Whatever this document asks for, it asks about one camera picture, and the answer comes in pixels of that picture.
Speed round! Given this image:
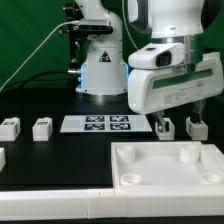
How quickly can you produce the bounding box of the white right obstacle wall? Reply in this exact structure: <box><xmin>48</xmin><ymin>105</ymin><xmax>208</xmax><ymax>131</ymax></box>
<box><xmin>202</xmin><ymin>144</ymin><xmax>224</xmax><ymax>159</ymax></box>

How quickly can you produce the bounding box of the black camera on mount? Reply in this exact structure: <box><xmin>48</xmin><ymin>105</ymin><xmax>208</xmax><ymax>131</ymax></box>
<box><xmin>59</xmin><ymin>19</ymin><xmax>113</xmax><ymax>35</ymax></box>

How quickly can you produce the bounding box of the white marker base plate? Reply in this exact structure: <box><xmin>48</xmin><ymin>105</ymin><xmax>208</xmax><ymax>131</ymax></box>
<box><xmin>60</xmin><ymin>115</ymin><xmax>152</xmax><ymax>133</ymax></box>

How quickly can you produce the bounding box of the white square tabletop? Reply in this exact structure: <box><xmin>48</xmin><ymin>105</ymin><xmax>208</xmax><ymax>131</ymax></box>
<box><xmin>111</xmin><ymin>141</ymin><xmax>224</xmax><ymax>188</ymax></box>

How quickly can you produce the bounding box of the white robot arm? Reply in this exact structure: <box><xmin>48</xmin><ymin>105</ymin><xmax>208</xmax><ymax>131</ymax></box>
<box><xmin>71</xmin><ymin>0</ymin><xmax>224</xmax><ymax>114</ymax></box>

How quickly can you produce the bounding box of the white front obstacle wall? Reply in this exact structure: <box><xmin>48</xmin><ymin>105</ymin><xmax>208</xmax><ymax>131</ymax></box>
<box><xmin>0</xmin><ymin>185</ymin><xmax>224</xmax><ymax>221</ymax></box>

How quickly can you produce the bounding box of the white obstacle wall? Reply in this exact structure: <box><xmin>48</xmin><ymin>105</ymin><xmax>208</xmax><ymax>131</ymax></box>
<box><xmin>202</xmin><ymin>144</ymin><xmax>224</xmax><ymax>159</ymax></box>
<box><xmin>0</xmin><ymin>185</ymin><xmax>224</xmax><ymax>221</ymax></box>

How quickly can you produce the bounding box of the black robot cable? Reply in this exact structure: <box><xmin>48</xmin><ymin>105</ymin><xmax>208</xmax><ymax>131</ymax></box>
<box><xmin>0</xmin><ymin>69</ymin><xmax>82</xmax><ymax>96</ymax></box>

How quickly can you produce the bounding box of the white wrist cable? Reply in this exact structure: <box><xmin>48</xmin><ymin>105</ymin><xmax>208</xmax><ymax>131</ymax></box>
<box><xmin>121</xmin><ymin>0</ymin><xmax>141</xmax><ymax>51</ymax></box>

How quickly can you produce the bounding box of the white camera cable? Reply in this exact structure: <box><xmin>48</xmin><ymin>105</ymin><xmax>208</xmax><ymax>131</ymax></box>
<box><xmin>0</xmin><ymin>21</ymin><xmax>80</xmax><ymax>94</ymax></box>

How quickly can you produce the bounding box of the white left obstacle block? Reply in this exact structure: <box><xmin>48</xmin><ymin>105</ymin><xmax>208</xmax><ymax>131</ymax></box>
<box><xmin>0</xmin><ymin>148</ymin><xmax>6</xmax><ymax>172</ymax></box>

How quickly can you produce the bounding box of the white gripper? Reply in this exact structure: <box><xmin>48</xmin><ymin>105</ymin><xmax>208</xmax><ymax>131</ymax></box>
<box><xmin>128</xmin><ymin>58</ymin><xmax>224</xmax><ymax>133</ymax></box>

